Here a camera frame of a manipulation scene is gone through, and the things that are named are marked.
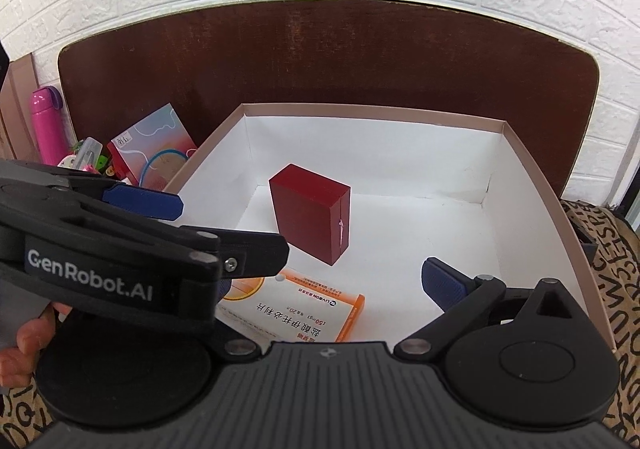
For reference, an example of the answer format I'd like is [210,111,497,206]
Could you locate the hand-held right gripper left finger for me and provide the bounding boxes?
[212,278,266,361]

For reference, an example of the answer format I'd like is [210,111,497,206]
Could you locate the pink thermos bottle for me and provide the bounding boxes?
[31,85,70,164]

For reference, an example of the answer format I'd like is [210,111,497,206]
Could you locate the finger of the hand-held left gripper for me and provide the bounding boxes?
[47,168,185,222]
[172,225,292,281]

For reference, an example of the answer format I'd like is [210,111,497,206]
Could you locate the person's left hand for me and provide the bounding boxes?
[0,303,75,387]

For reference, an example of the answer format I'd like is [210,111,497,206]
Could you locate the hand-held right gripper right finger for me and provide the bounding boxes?
[394,256,586,364]

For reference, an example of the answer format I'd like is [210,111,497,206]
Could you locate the orange white medicine box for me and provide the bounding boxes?
[220,266,366,345]

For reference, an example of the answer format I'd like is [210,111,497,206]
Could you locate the red box with swirl print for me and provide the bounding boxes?
[107,103,199,192]

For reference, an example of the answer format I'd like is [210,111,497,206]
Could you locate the pink toy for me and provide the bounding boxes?
[60,156,101,174]

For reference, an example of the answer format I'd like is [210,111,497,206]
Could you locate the pink-brown cardboard box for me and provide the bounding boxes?
[162,103,617,355]

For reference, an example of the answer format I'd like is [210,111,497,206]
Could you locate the brown wooden board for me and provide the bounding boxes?
[57,0,601,200]

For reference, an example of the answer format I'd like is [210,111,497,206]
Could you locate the letter print mat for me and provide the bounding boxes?
[0,199,640,449]

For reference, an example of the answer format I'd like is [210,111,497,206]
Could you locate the dark red box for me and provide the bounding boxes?
[268,164,352,266]

